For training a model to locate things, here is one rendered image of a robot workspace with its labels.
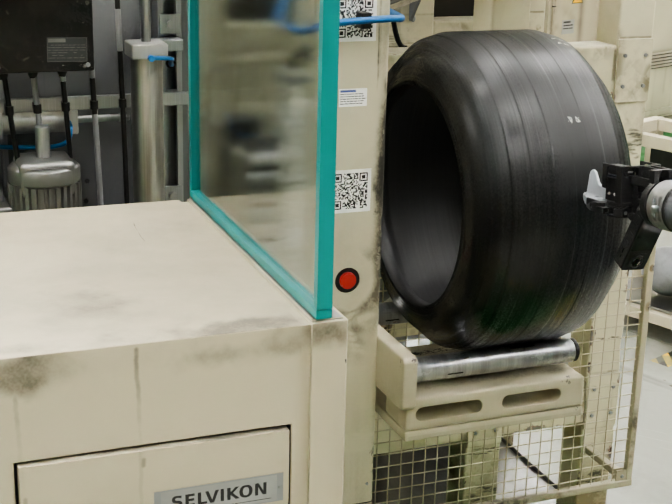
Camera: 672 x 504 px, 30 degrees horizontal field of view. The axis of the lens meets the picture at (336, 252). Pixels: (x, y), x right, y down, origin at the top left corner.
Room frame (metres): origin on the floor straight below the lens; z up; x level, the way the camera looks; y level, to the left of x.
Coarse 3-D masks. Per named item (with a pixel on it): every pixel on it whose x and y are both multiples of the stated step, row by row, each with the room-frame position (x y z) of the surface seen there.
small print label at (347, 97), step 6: (342, 90) 2.05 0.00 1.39; (348, 90) 2.05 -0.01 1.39; (354, 90) 2.06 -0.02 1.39; (360, 90) 2.06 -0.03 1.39; (366, 90) 2.07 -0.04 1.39; (342, 96) 2.05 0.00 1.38; (348, 96) 2.05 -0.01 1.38; (354, 96) 2.06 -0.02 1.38; (360, 96) 2.06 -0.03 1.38; (366, 96) 2.07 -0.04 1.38; (342, 102) 2.05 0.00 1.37; (348, 102) 2.05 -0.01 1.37; (354, 102) 2.06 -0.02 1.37; (360, 102) 2.06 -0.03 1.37; (366, 102) 2.07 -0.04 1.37
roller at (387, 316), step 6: (384, 306) 2.32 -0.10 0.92; (390, 306) 2.32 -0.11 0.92; (384, 312) 2.31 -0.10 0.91; (390, 312) 2.31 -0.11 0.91; (396, 312) 2.32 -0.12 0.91; (384, 318) 2.31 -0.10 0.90; (390, 318) 2.31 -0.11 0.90; (396, 318) 2.32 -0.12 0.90; (402, 318) 2.32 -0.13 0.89; (384, 324) 2.31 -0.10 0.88; (390, 324) 2.33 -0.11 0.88
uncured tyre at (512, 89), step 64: (448, 64) 2.13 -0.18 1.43; (512, 64) 2.11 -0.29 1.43; (576, 64) 2.14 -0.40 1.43; (448, 128) 2.07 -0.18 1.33; (512, 128) 2.00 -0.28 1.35; (576, 128) 2.04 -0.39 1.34; (384, 192) 2.45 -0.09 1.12; (448, 192) 2.51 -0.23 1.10; (512, 192) 1.96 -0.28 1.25; (576, 192) 1.99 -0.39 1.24; (384, 256) 2.31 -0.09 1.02; (448, 256) 2.44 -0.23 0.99; (512, 256) 1.95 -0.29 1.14; (576, 256) 1.99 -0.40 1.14; (448, 320) 2.05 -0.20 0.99; (512, 320) 2.00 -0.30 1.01; (576, 320) 2.07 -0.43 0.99
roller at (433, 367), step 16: (464, 352) 2.08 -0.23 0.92; (480, 352) 2.09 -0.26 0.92; (496, 352) 2.09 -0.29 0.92; (512, 352) 2.10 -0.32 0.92; (528, 352) 2.11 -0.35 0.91; (544, 352) 2.12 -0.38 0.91; (560, 352) 2.13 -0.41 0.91; (576, 352) 2.14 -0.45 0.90; (432, 368) 2.04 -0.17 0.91; (448, 368) 2.05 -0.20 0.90; (464, 368) 2.06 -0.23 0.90; (480, 368) 2.07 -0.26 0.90; (496, 368) 2.08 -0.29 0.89; (512, 368) 2.10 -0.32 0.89
